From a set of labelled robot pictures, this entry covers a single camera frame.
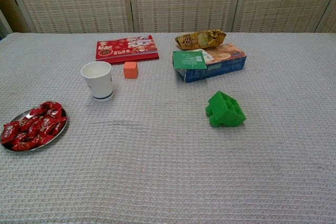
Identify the white paper cup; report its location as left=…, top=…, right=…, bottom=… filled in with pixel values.
left=80, top=60, right=114, bottom=103

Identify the round metal plate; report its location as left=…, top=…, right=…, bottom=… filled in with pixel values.
left=0, top=107, right=68, bottom=153

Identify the orange cube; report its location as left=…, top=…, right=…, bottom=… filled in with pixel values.
left=123, top=61, right=139, bottom=79

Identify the green building block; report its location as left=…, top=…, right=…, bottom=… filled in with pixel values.
left=205, top=90, right=247, bottom=128

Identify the gold snack bag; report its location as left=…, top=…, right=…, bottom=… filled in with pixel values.
left=175, top=28, right=227, bottom=51

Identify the red desk calendar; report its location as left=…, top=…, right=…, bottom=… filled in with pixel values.
left=95, top=34, right=160, bottom=65

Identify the blue biscuit box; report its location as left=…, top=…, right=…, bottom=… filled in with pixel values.
left=172, top=43, right=248, bottom=83

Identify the white woven tablecloth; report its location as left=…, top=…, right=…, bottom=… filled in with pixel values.
left=0, top=32, right=336, bottom=224

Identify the woven folding screen panel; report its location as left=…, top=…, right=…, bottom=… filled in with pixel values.
left=314, top=0, right=336, bottom=34
left=4, top=0, right=132, bottom=34
left=128, top=0, right=244, bottom=34
left=232, top=0, right=336, bottom=34

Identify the brown folding screen panel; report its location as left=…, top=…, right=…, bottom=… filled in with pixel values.
left=0, top=0, right=31, bottom=38

